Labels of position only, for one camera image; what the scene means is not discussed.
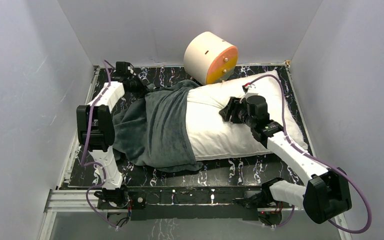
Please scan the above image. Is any aluminium left frame rail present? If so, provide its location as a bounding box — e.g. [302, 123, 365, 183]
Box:
[50, 65, 101, 191]

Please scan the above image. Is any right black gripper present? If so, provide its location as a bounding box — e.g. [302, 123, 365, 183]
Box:
[219, 98, 256, 128]

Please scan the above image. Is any white pillow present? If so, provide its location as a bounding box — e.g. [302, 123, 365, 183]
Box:
[185, 70, 308, 161]

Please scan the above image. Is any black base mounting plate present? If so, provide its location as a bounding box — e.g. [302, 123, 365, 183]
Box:
[125, 186, 283, 222]

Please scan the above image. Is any grey plush pillowcase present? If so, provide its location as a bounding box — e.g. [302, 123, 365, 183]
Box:
[112, 79, 202, 173]

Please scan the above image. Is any white orange cylindrical drum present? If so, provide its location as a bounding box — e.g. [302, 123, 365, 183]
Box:
[183, 31, 239, 85]

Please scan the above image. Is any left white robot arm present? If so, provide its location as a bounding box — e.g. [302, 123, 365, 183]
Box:
[76, 60, 147, 208]

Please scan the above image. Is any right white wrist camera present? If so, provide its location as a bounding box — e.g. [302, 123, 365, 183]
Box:
[241, 83, 259, 99]

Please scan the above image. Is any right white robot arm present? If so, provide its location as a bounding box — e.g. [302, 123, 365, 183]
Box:
[219, 95, 352, 224]

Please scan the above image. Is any aluminium front frame rail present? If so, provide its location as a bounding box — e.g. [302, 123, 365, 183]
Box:
[43, 188, 345, 215]

